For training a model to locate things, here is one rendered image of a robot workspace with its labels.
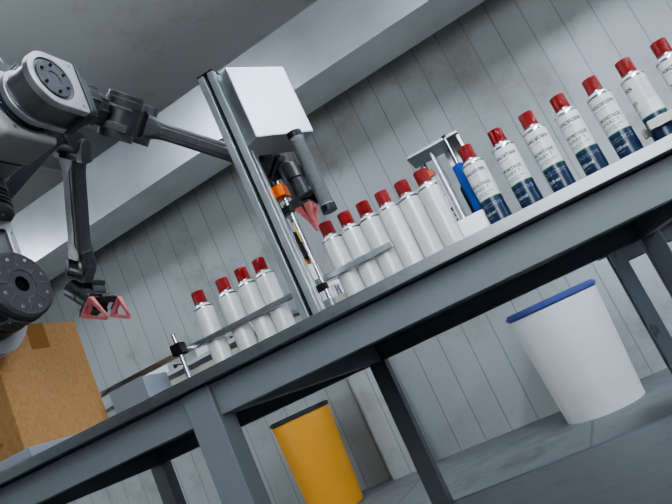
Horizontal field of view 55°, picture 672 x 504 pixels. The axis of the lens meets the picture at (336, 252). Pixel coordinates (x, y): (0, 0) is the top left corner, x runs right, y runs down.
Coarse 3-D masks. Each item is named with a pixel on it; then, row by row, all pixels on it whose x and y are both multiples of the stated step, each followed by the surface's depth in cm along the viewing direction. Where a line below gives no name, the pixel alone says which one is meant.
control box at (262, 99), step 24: (240, 72) 151; (264, 72) 155; (240, 96) 148; (264, 96) 152; (288, 96) 156; (240, 120) 148; (264, 120) 148; (288, 120) 153; (264, 144) 150; (288, 144) 156
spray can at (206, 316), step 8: (192, 296) 166; (200, 296) 165; (200, 304) 165; (208, 304) 165; (200, 312) 164; (208, 312) 164; (200, 320) 163; (208, 320) 163; (216, 320) 164; (200, 328) 164; (208, 328) 163; (216, 328) 163; (224, 336) 164; (208, 344) 163; (216, 344) 162; (224, 344) 162; (216, 352) 161; (224, 352) 161; (216, 360) 161
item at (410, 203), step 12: (408, 192) 151; (408, 204) 149; (420, 204) 150; (408, 216) 149; (420, 216) 148; (420, 228) 148; (432, 228) 148; (420, 240) 148; (432, 240) 147; (432, 252) 147
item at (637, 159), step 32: (640, 160) 94; (576, 192) 96; (512, 224) 99; (448, 256) 101; (384, 288) 104; (320, 320) 107; (256, 352) 110; (192, 384) 114; (128, 416) 117; (64, 448) 121; (0, 480) 125
